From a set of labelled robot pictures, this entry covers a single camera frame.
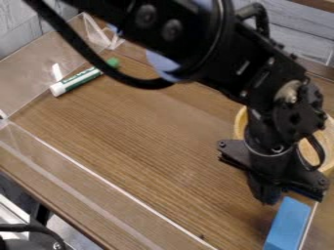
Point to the black metal mount bottom left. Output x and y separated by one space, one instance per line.
23 244

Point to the green and white marker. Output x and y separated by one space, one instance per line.
75 81

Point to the clear acrylic tray walls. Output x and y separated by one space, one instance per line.
121 160

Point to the blue rectangular block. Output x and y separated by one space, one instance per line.
289 226

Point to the brown wooden bowl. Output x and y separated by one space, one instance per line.
325 137

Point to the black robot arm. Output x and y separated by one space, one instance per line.
218 45

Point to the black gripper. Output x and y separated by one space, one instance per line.
274 173

